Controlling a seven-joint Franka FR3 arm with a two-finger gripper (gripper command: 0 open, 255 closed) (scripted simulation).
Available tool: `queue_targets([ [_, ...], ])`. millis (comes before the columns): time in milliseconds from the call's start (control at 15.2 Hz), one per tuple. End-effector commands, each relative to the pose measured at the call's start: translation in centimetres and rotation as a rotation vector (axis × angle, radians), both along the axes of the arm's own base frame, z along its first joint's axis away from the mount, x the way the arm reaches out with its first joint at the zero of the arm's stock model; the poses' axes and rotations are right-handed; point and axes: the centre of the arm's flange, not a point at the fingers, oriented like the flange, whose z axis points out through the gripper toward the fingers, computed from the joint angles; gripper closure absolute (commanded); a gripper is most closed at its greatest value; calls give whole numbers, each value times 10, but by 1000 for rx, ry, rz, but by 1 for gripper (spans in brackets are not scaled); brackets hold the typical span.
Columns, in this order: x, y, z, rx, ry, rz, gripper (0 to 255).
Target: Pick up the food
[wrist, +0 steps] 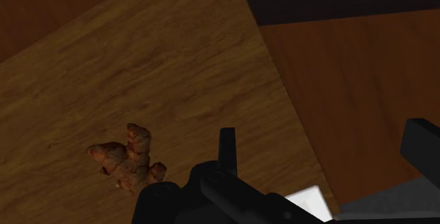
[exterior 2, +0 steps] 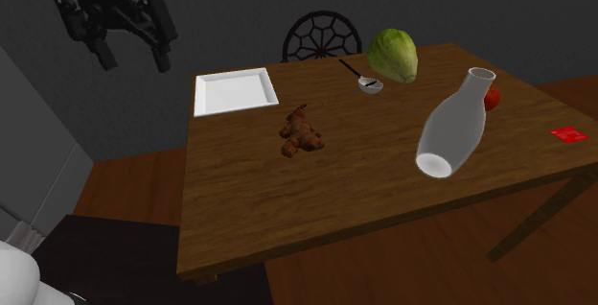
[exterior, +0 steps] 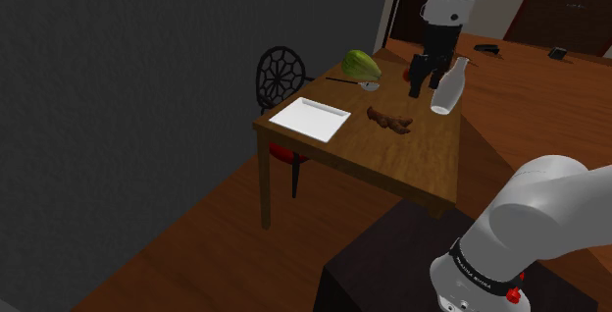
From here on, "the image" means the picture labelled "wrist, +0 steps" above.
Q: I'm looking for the brown ginger root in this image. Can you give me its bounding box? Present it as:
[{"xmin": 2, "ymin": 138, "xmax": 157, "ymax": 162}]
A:
[{"xmin": 85, "ymin": 123, "xmax": 168, "ymax": 195}]

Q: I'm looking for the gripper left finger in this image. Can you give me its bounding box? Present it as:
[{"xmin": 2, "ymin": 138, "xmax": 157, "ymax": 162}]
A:
[{"xmin": 131, "ymin": 127, "xmax": 326, "ymax": 224}]

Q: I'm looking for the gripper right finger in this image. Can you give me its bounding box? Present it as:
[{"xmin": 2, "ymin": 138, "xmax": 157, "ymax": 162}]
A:
[{"xmin": 399, "ymin": 118, "xmax": 440, "ymax": 190}]

